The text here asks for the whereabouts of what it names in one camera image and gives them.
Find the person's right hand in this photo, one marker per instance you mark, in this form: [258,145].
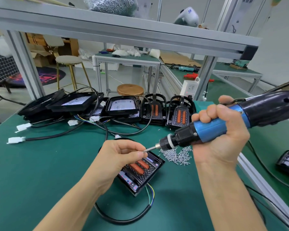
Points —
[231,139]

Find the clear bag of screws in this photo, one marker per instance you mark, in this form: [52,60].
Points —
[113,4]

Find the round brown wooden stool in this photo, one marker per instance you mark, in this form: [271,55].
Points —
[130,89]

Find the black cover orange strips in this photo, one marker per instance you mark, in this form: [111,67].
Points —
[154,110]
[140,167]
[180,115]

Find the heap of small silver screws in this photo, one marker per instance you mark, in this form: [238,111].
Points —
[178,155]

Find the small green workbench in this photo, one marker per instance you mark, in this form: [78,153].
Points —
[127,58]

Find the open brown cardboard carton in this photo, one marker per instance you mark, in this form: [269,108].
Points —
[41,57]

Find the teal power supply box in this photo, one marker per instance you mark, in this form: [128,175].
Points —
[203,105]

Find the white crumpled bag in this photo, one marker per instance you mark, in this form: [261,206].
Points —
[154,53]

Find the teal hand tool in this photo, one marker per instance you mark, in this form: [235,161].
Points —
[188,68]

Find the colourful round rug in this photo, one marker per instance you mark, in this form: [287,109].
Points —
[36,77]

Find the white power strip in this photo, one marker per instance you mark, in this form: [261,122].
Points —
[190,88]

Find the stack of unassembled lamp housings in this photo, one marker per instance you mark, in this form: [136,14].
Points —
[72,103]

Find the black checked cloth table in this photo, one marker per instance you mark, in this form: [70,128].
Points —
[2,69]

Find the person's left forearm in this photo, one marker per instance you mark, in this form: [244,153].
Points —
[70,207]

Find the round beige stool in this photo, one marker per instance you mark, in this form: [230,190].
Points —
[68,60]

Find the person's left hand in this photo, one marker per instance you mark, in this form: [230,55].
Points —
[118,158]

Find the brown wooden cabinet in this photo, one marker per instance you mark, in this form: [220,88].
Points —
[72,45]

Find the aluminium shelf frame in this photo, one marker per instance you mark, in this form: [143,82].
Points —
[111,28]

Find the person's right forearm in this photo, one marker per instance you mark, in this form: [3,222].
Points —
[231,199]

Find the red tool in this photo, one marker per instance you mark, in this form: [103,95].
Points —
[191,76]

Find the white plastic bags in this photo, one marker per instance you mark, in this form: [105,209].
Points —
[0,45]

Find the beige flat folder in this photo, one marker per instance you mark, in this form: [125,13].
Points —
[38,0]

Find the green workbench white legs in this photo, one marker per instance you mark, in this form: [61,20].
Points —
[238,70]

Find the blue black electric screwdriver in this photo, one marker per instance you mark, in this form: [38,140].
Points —
[269,108]

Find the white handheld device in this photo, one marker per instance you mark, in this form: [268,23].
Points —
[188,16]

